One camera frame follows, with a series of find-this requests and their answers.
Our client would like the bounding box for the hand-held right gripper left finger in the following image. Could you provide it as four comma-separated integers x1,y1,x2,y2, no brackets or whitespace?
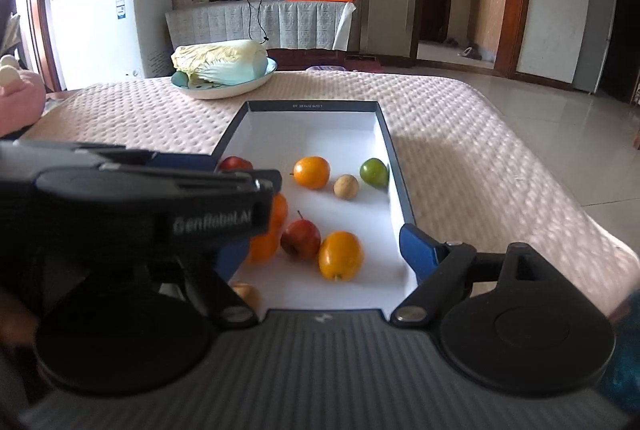
182,235,261,330

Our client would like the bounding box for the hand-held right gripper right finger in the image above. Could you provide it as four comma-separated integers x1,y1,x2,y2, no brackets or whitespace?
390,223,553,330

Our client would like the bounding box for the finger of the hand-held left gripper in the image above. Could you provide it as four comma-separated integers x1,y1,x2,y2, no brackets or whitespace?
100,150,220,172
100,169,282,256

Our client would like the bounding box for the brown kiwi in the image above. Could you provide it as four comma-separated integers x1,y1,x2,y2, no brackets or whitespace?
231,281,263,311
333,174,360,201

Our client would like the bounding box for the green citrus fruit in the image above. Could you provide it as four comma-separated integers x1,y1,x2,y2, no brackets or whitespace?
359,158,390,189

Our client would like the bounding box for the grey cardboard box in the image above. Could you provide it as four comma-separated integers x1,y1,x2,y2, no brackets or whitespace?
210,100,418,311

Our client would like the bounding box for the person's left hand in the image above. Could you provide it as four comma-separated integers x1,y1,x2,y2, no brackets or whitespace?
0,287,41,348

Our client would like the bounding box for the large red apple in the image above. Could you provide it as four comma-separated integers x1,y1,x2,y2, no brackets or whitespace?
217,156,254,173

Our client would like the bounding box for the small red apple with stem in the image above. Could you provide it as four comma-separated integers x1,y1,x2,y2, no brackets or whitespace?
280,210,322,261

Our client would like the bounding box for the light blue plate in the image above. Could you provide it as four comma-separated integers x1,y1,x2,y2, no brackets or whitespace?
171,57,278,100

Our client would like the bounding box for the napa cabbage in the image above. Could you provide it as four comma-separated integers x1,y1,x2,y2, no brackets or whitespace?
171,39,269,87

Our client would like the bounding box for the orange with stem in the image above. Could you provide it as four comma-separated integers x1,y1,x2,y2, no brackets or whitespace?
291,156,331,190

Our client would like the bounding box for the pink plush toy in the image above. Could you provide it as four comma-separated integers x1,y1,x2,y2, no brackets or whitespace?
0,55,47,138

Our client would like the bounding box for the patterned pale tablecloth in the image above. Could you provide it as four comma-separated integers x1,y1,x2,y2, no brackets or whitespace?
165,0,357,52

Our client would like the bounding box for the dark wooden TV cabinet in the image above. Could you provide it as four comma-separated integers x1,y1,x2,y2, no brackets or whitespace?
270,46,361,71

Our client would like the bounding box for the white chest freezer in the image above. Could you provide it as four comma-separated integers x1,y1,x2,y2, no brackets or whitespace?
50,0,173,92

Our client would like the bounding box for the teal clothing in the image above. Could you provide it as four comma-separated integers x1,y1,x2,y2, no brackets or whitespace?
597,290,640,411

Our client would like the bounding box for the wooden kitchen cabinet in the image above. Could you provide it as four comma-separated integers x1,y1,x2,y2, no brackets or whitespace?
467,0,508,61

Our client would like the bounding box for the silver refrigerator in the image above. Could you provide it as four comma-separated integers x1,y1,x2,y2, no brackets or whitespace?
572,0,620,95

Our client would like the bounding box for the black power cable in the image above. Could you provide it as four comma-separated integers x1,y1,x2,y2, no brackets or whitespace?
248,0,271,43

